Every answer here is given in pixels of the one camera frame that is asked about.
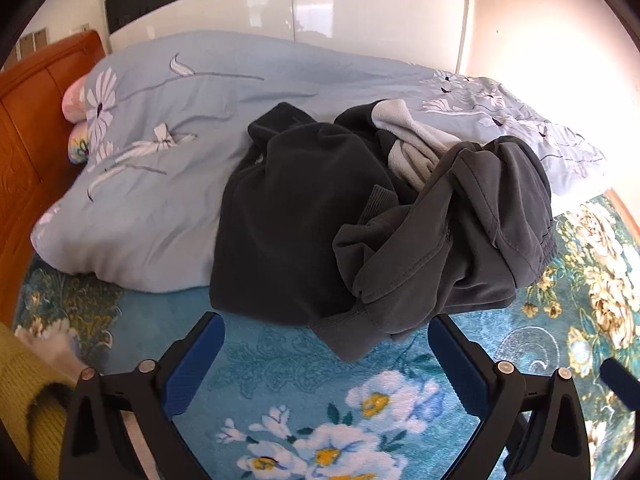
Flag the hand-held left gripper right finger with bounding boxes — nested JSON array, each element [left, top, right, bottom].
[[427, 312, 593, 480]]

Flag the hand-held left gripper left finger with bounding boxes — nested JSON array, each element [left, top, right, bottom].
[[60, 311, 226, 480]]

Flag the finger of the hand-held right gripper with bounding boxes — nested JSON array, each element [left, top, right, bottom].
[[600, 358, 640, 403]]

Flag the grey sweatpants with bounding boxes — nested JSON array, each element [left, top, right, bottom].
[[309, 136, 558, 364]]

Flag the black fleece jacket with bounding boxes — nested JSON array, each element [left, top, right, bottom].
[[209, 99, 463, 328]]

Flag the person's left forearm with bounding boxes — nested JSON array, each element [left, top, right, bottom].
[[0, 320, 83, 480]]

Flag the teal floral bed blanket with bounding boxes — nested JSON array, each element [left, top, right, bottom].
[[12, 192, 640, 480]]

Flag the light blue floral quilt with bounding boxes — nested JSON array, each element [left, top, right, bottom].
[[30, 30, 615, 295]]

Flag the colourful patterned pillow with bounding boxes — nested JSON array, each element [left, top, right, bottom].
[[67, 124, 95, 166]]

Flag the pink pillow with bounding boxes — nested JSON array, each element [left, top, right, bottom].
[[61, 77, 92, 124]]

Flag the wooden headboard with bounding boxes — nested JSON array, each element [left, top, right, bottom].
[[0, 29, 108, 326]]

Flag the white wardrobe with black stripe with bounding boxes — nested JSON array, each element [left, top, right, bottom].
[[102, 0, 473, 78]]

